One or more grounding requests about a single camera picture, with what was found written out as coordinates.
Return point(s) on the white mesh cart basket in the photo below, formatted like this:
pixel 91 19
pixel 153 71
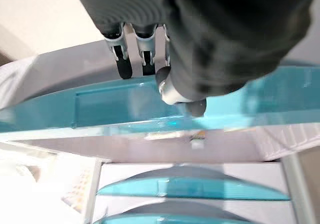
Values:
pixel 80 189

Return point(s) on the white medical cart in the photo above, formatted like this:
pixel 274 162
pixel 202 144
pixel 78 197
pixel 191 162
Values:
pixel 291 189

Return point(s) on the thin blue-fronted cart drawer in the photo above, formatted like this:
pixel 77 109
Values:
pixel 200 189
pixel 175 220

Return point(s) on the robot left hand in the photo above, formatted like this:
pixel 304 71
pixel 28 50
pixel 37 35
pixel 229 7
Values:
pixel 225 34

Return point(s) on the blue-fronted medicine drawer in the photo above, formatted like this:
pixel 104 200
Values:
pixel 112 109

